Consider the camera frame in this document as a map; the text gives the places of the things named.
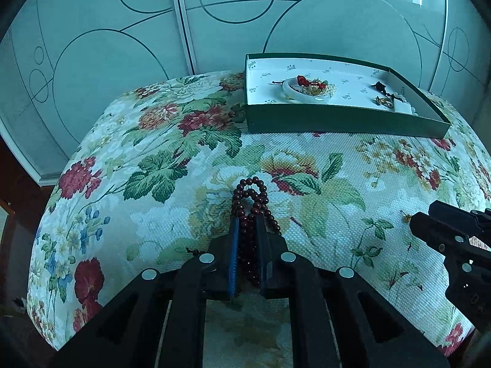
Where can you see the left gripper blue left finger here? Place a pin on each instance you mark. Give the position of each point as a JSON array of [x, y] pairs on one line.
[[234, 235]]

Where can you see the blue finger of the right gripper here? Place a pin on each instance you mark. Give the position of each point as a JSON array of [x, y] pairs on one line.
[[473, 223], [437, 235]]

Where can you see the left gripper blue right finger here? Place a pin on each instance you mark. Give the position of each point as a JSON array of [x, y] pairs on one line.
[[264, 254]]

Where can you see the gold chain jewelry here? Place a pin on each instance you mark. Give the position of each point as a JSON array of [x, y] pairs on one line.
[[384, 101]]

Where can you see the pale jade bangle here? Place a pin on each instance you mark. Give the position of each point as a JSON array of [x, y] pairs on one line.
[[294, 92]]

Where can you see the black braided cord pendant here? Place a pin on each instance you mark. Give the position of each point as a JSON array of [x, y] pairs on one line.
[[381, 88]]

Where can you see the red cord gold pendant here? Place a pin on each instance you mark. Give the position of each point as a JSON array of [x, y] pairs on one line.
[[313, 86]]

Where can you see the green jewelry box tray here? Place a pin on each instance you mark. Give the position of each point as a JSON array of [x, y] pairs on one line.
[[351, 110]]

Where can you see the small gold earring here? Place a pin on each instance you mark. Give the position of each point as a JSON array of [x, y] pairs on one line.
[[405, 217]]

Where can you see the floral quilted bedspread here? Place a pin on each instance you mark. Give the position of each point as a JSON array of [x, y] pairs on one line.
[[153, 180]]

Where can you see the frosted glass wardrobe doors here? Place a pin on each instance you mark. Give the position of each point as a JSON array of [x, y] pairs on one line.
[[64, 61]]

